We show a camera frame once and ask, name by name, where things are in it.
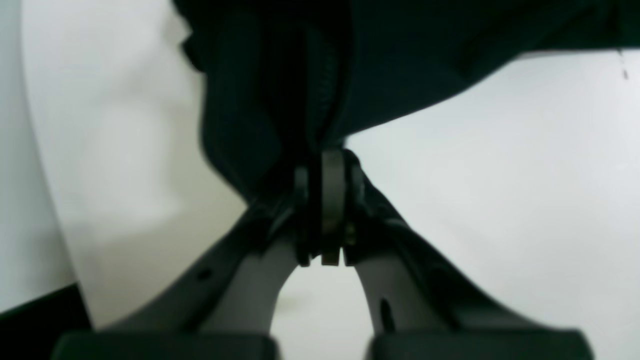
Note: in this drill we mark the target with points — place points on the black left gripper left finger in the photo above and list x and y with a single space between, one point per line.
222 307

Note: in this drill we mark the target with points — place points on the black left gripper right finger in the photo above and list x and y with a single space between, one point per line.
422 307

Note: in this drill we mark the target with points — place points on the black printed T-shirt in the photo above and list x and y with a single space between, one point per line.
287 79

